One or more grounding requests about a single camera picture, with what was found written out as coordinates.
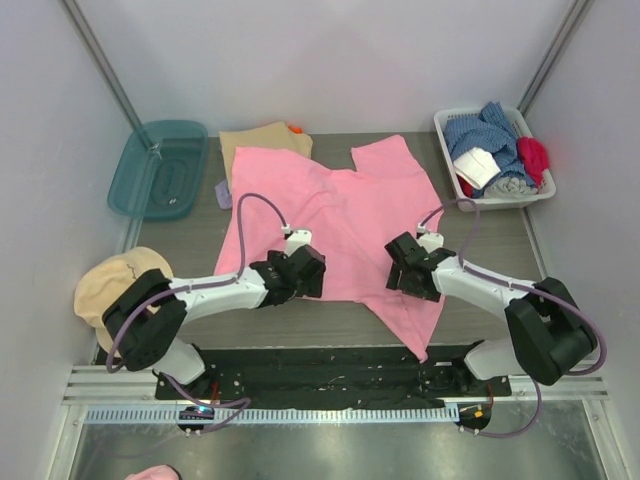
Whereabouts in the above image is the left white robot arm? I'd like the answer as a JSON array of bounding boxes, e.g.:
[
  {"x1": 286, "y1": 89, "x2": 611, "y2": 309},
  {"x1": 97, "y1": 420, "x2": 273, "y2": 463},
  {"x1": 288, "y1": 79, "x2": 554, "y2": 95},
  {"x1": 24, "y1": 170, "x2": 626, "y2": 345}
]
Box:
[{"x1": 102, "y1": 244, "x2": 326, "y2": 399}]

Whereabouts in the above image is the beige crumpled cloth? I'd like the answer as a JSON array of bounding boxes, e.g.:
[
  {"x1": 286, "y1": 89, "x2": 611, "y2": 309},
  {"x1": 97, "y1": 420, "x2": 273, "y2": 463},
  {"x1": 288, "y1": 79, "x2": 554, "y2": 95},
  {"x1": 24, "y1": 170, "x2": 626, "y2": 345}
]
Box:
[{"x1": 74, "y1": 246, "x2": 174, "y2": 352}]

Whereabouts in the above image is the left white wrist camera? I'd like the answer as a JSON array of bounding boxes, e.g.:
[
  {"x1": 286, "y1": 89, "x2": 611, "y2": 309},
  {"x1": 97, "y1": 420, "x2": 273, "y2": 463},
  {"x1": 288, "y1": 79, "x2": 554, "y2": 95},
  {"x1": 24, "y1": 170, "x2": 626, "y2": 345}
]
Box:
[{"x1": 281, "y1": 224, "x2": 312, "y2": 256}]

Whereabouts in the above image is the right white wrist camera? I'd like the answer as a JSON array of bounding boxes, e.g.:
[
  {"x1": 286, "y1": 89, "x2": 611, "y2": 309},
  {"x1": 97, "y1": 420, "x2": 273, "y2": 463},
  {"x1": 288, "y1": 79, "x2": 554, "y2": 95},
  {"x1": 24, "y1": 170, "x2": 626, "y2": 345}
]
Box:
[{"x1": 416, "y1": 224, "x2": 444, "y2": 253}]

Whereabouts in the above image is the beige t shirt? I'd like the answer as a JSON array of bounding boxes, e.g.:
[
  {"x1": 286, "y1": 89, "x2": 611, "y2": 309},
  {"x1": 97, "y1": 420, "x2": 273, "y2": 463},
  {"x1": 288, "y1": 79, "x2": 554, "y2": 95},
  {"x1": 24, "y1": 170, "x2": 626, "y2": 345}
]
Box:
[{"x1": 219, "y1": 121, "x2": 313, "y2": 185}]

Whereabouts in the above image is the pink t shirt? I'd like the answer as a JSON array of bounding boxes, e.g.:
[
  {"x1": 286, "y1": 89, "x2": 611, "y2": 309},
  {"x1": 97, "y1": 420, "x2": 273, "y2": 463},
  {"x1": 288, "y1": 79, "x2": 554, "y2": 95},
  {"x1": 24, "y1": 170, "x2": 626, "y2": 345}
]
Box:
[{"x1": 214, "y1": 135, "x2": 444, "y2": 361}]

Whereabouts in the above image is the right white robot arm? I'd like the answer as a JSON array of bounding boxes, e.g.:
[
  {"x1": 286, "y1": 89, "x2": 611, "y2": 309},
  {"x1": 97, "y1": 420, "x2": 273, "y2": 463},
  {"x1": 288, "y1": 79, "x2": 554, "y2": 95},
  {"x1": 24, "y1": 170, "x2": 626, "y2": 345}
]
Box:
[{"x1": 385, "y1": 232, "x2": 604, "y2": 395}]

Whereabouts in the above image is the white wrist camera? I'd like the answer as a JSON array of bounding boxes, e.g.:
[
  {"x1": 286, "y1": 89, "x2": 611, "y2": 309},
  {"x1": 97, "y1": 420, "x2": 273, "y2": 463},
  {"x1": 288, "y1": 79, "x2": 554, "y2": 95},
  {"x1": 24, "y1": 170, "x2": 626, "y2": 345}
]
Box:
[
  {"x1": 281, "y1": 224, "x2": 312, "y2": 256},
  {"x1": 416, "y1": 224, "x2": 444, "y2": 253}
]

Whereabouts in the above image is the teal plastic bin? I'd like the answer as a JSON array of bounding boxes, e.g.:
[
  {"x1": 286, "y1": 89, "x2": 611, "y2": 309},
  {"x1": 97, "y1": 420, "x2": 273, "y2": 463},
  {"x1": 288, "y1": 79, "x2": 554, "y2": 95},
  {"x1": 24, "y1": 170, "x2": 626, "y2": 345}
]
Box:
[{"x1": 107, "y1": 120, "x2": 209, "y2": 221}]

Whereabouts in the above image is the pink cloth at bottom edge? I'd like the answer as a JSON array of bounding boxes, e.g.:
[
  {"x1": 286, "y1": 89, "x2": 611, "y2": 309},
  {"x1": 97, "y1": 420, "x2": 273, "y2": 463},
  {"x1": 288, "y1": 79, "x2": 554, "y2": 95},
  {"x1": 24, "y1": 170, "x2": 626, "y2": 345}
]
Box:
[{"x1": 125, "y1": 465, "x2": 181, "y2": 480}]

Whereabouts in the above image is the left aluminium frame post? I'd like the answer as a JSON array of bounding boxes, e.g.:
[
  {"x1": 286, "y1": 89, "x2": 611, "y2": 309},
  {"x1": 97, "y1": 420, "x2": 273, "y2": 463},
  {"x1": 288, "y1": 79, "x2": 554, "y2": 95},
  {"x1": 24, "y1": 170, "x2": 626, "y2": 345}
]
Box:
[{"x1": 59, "y1": 0, "x2": 142, "y2": 130}]

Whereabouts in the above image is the right aluminium frame post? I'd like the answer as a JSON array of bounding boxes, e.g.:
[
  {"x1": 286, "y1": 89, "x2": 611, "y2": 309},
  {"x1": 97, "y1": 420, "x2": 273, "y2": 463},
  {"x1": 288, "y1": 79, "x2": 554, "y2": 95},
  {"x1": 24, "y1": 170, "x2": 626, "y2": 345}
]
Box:
[{"x1": 517, "y1": 0, "x2": 595, "y2": 116}]

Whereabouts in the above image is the magenta cloth in basket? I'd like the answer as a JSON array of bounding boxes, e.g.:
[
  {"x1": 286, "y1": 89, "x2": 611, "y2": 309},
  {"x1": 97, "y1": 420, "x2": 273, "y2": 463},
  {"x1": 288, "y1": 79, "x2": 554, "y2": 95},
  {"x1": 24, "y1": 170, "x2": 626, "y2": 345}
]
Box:
[{"x1": 516, "y1": 136, "x2": 550, "y2": 187}]

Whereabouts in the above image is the lavender t shirt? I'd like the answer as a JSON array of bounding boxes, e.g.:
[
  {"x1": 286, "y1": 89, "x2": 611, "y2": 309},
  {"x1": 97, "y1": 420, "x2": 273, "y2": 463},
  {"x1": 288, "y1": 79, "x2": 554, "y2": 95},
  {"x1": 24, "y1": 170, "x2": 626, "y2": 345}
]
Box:
[{"x1": 215, "y1": 179, "x2": 233, "y2": 210}]

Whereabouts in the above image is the aluminium rail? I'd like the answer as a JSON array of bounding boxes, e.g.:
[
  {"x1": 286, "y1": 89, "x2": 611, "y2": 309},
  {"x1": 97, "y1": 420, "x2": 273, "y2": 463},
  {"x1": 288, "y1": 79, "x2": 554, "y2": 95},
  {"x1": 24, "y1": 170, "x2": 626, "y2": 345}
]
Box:
[{"x1": 64, "y1": 362, "x2": 609, "y2": 409}]

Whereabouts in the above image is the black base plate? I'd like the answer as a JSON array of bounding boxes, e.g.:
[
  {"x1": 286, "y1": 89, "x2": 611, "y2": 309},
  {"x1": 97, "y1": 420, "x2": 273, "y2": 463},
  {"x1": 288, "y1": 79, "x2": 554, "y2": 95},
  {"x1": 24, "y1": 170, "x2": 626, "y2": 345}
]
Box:
[{"x1": 186, "y1": 345, "x2": 512, "y2": 410}]

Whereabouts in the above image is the grey cloth in basket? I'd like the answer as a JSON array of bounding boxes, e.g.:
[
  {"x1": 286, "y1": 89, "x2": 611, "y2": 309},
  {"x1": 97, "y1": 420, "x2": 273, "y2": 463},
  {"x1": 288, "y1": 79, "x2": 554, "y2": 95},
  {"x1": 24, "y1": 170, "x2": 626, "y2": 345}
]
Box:
[{"x1": 483, "y1": 176, "x2": 538, "y2": 200}]

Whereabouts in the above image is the blue checked shirt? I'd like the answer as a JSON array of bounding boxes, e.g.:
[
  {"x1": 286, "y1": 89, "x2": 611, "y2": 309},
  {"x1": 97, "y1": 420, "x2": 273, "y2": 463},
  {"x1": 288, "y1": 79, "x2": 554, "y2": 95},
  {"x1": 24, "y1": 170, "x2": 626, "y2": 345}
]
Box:
[{"x1": 444, "y1": 102, "x2": 537, "y2": 196}]

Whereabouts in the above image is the white slotted cable duct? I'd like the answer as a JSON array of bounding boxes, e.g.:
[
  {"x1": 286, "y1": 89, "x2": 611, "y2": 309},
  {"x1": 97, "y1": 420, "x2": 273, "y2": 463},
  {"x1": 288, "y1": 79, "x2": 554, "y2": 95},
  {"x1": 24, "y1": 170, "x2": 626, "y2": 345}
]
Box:
[{"x1": 84, "y1": 404, "x2": 459, "y2": 425}]

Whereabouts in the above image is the aluminium frame post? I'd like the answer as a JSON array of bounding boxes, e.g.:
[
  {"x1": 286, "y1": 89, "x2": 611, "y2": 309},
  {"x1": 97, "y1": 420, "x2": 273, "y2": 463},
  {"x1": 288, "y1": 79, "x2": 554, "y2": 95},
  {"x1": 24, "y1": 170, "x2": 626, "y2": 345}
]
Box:
[
  {"x1": 59, "y1": 0, "x2": 142, "y2": 130},
  {"x1": 517, "y1": 0, "x2": 595, "y2": 116}
]

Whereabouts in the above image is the red cloth in basket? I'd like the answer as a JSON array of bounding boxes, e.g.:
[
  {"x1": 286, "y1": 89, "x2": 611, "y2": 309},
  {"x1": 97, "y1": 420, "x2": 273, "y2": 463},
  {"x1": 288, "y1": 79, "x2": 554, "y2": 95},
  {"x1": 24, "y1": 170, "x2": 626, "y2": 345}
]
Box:
[{"x1": 457, "y1": 176, "x2": 473, "y2": 198}]

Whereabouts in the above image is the white cloth in basket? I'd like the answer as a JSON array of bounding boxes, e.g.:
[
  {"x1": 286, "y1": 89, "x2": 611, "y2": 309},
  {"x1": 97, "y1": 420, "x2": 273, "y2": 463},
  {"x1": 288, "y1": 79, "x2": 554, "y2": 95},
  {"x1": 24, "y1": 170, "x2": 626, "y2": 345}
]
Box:
[{"x1": 453, "y1": 147, "x2": 501, "y2": 190}]

